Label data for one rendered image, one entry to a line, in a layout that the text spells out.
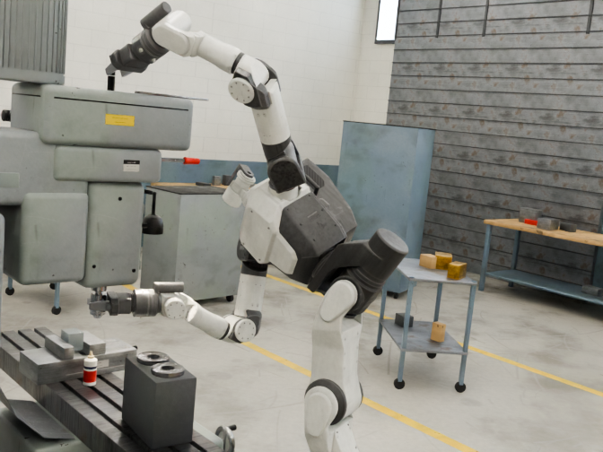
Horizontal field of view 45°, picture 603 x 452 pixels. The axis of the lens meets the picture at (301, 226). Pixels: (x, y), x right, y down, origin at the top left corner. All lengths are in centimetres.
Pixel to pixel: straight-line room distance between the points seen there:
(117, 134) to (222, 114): 829
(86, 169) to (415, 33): 944
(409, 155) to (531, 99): 249
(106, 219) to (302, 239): 58
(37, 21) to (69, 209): 51
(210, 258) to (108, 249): 485
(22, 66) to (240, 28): 860
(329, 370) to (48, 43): 123
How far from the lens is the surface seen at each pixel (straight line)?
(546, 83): 990
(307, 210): 223
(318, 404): 227
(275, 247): 224
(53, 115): 208
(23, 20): 211
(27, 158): 209
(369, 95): 1187
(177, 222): 677
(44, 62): 211
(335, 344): 224
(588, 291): 891
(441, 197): 1067
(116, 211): 222
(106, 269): 224
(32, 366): 250
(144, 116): 220
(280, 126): 210
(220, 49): 205
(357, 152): 825
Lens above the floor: 186
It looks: 8 degrees down
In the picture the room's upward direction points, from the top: 6 degrees clockwise
